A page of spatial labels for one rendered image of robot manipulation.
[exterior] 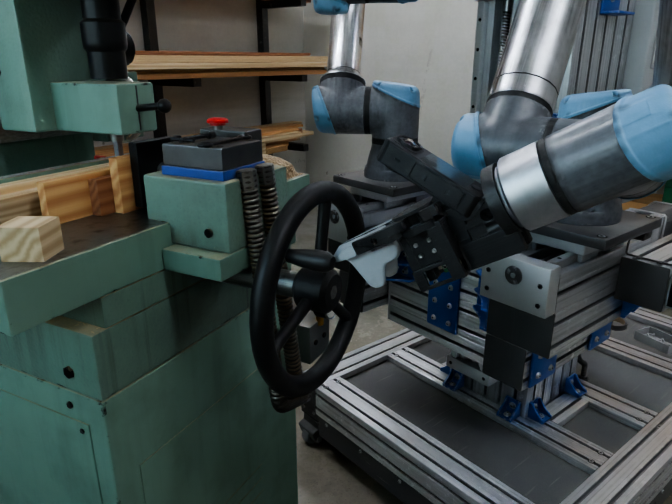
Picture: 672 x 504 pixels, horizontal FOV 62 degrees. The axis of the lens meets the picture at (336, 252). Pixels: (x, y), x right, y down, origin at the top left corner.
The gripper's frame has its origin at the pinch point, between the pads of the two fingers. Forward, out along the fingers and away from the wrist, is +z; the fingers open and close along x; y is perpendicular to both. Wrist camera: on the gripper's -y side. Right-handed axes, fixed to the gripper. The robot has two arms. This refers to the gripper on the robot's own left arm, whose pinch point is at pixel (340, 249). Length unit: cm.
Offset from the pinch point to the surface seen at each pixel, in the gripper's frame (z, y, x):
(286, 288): 13.0, 2.2, 4.1
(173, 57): 160, -114, 191
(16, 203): 32.1, -23.3, -11.7
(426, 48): 81, -71, 351
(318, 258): 0.8, -0.5, -3.6
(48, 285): 21.2, -11.2, -20.0
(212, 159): 10.1, -16.6, -0.4
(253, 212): 10.0, -8.7, 1.7
